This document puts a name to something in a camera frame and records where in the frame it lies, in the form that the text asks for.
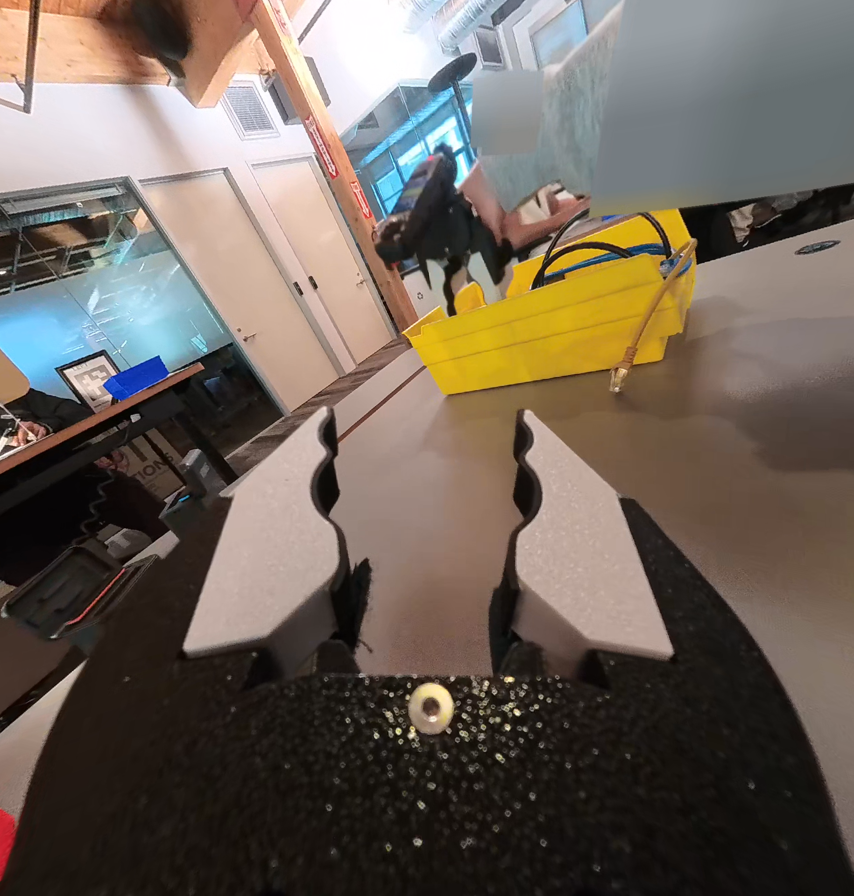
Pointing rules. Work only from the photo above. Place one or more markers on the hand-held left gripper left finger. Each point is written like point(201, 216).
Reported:
point(266, 560)

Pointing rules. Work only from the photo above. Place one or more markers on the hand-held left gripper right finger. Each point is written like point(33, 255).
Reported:
point(581, 567)

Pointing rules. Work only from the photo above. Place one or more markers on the yellow plastic bin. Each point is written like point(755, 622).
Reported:
point(539, 336)

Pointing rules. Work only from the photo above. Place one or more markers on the person's right forearm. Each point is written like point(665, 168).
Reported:
point(490, 192)

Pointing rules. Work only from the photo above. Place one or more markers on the grey power unit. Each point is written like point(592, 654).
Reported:
point(192, 483)

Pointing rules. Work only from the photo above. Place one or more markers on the white door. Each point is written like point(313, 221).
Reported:
point(322, 266)
point(230, 280)

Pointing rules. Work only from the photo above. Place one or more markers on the black round lamp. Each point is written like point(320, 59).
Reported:
point(455, 70)

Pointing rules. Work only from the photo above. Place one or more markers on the cardboard box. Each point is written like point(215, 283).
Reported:
point(150, 462)

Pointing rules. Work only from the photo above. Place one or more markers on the person's torso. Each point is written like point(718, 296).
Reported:
point(570, 105)

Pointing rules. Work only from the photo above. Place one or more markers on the black hard case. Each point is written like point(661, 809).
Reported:
point(69, 595)

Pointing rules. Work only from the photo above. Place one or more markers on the blue plastic bin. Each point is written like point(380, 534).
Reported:
point(136, 378)

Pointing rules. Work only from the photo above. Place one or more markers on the wooden desk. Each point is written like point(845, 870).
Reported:
point(83, 423)

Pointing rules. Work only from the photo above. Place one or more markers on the framed black-and-white tag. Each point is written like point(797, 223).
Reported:
point(83, 381)

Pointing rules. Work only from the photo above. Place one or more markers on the wooden post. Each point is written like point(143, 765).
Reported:
point(329, 140)

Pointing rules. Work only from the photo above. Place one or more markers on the black wall speaker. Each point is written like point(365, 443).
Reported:
point(297, 87)

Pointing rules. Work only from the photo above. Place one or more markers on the wall air vent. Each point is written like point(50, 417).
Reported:
point(250, 110)

